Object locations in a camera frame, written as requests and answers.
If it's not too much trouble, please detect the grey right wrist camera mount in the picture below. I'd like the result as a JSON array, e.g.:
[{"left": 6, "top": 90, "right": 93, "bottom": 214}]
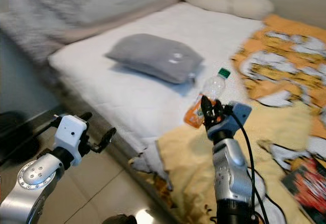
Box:
[{"left": 209, "top": 102, "right": 253, "bottom": 139}]

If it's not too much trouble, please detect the grey quilted mattress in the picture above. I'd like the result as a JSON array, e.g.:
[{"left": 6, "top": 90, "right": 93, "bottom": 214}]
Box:
[{"left": 48, "top": 60, "right": 176, "bottom": 224}]

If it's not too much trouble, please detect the dark red cover book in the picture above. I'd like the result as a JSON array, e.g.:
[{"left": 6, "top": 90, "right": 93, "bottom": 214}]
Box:
[{"left": 280, "top": 155, "right": 326, "bottom": 224}]

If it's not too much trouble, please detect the black mesh trash bin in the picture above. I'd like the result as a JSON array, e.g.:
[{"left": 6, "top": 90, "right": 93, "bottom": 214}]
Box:
[{"left": 0, "top": 111, "right": 32, "bottom": 151}]

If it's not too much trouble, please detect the yellow cartoon egg blanket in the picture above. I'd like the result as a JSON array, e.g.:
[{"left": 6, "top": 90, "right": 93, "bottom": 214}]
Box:
[{"left": 130, "top": 14, "right": 326, "bottom": 224}]

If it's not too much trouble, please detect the small grey pillow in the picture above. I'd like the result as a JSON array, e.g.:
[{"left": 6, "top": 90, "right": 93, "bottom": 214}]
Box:
[{"left": 105, "top": 34, "right": 204, "bottom": 85}]

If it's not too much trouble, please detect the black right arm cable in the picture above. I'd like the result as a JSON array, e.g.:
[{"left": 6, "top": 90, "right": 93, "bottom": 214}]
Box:
[{"left": 229, "top": 107, "right": 271, "bottom": 224}]

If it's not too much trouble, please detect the large grey printed pillow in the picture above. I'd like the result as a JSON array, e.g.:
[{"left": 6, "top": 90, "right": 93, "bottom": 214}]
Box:
[{"left": 0, "top": 0, "right": 176, "bottom": 64}]

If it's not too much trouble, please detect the plastic bottle orange label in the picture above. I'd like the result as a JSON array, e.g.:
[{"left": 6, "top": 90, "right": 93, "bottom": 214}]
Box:
[{"left": 183, "top": 68, "right": 231, "bottom": 129}]

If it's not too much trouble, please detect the white quilted mattress cover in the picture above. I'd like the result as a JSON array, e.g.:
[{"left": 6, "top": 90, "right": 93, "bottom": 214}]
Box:
[{"left": 48, "top": 3, "right": 268, "bottom": 153}]

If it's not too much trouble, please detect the long cream bolster pillow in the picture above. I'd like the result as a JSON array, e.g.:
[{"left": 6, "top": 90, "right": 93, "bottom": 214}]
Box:
[{"left": 173, "top": 0, "right": 275, "bottom": 21}]

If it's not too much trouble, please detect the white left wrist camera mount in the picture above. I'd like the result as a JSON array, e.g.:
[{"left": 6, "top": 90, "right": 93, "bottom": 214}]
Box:
[{"left": 55, "top": 115, "right": 88, "bottom": 164}]

